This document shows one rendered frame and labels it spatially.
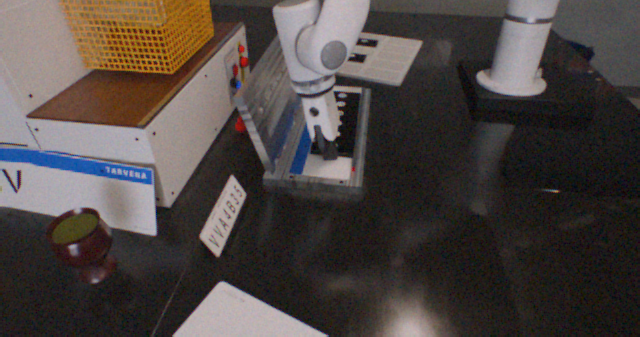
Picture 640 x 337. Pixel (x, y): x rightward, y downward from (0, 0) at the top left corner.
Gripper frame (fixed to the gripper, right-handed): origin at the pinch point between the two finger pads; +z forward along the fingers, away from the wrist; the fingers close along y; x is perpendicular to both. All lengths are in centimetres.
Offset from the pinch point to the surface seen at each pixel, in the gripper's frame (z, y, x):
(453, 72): 12, 57, -33
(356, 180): 3.7, -6.2, -5.8
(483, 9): 49, 240, -77
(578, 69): 21, 67, -75
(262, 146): -7.9, -8.0, 10.9
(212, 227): -3.8, -25.6, 16.4
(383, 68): 6, 54, -10
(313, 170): 1.9, -4.1, 3.3
